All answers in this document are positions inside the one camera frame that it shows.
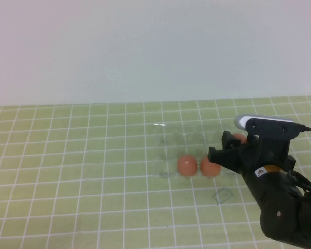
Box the brown egg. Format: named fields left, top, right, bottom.
left=177, top=155, right=198, bottom=178
left=233, top=133, right=248, bottom=146
left=200, top=157, right=222, bottom=178

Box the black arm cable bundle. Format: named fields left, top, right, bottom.
left=285, top=170, right=311, bottom=199

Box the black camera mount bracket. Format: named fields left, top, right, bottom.
left=245, top=118, right=300, bottom=167

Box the clear plastic egg tray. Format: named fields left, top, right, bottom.
left=152, top=123, right=249, bottom=179

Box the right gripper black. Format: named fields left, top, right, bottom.
left=208, top=130, right=296, bottom=180

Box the small clear rectangular sticker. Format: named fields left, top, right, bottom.
left=212, top=187, right=233, bottom=203

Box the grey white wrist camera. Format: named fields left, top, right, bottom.
left=234, top=114, right=305, bottom=130

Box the green white checked tablecloth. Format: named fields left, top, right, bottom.
left=0, top=95, right=311, bottom=249

